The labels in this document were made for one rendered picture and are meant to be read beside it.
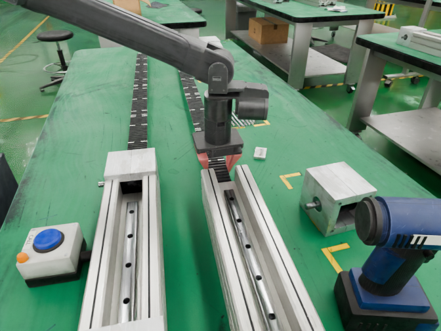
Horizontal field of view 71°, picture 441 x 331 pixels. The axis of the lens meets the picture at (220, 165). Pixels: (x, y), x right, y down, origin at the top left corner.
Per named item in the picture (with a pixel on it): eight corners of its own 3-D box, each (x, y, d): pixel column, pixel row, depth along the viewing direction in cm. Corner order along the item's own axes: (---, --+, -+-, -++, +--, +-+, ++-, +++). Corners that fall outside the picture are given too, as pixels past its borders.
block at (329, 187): (289, 206, 66) (294, 171, 61) (334, 196, 69) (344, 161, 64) (314, 240, 59) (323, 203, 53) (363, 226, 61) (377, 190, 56)
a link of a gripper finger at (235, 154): (241, 178, 72) (243, 146, 66) (210, 183, 70) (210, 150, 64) (232, 161, 77) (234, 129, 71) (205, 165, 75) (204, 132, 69)
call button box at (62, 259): (41, 250, 57) (29, 226, 53) (96, 242, 58) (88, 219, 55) (28, 289, 50) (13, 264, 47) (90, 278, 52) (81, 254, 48)
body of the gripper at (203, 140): (243, 150, 67) (246, 120, 62) (197, 156, 65) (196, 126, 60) (235, 134, 71) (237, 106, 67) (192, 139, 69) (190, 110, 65)
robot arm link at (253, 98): (211, 51, 61) (208, 62, 54) (270, 53, 61) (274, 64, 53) (210, 108, 67) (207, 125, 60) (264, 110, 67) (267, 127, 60)
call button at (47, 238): (40, 236, 52) (36, 228, 51) (65, 233, 53) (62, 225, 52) (33, 255, 49) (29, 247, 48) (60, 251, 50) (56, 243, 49)
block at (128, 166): (105, 187, 72) (96, 153, 66) (159, 180, 74) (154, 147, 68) (101, 213, 65) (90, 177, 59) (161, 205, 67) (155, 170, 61)
